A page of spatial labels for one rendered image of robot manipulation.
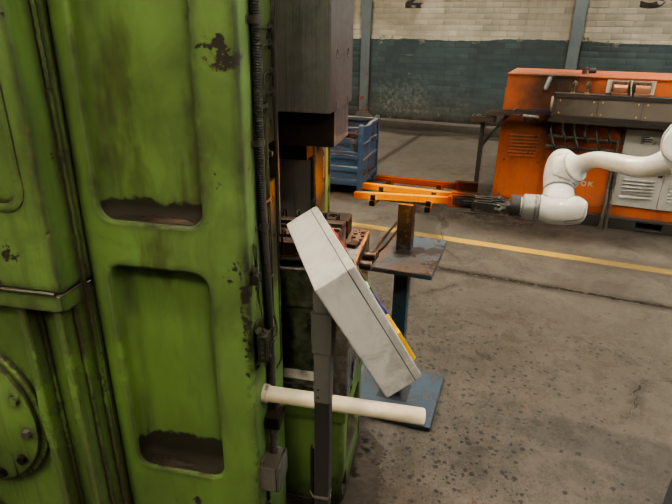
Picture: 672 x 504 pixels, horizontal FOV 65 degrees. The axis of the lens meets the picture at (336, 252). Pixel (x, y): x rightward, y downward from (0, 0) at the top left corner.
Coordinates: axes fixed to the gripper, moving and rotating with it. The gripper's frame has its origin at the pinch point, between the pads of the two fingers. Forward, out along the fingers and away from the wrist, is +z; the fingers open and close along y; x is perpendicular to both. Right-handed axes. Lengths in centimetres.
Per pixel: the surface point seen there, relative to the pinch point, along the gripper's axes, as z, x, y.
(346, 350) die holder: 26, -34, -57
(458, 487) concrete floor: -11, -100, -34
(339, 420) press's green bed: 28, -61, -57
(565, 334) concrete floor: -56, -101, 97
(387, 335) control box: 2, 6, -110
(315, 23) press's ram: 34, 58, -60
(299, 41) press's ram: 38, 54, -61
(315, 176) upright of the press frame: 49, 10, -21
